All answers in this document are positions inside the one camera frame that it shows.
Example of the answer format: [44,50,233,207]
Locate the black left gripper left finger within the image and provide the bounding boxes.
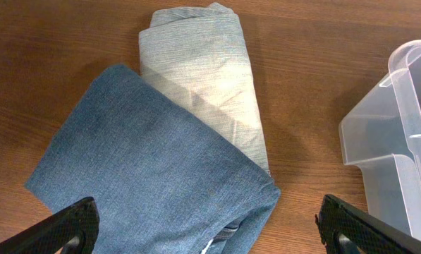
[0,197,99,254]

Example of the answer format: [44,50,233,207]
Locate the light grey folded jeans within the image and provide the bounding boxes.
[139,3,269,171]

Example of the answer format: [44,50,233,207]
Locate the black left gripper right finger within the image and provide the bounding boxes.
[315,195,421,254]

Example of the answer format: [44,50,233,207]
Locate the blue denim jeans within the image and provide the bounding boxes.
[25,65,280,253]

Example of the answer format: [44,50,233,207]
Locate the clear plastic storage container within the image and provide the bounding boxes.
[339,40,421,241]

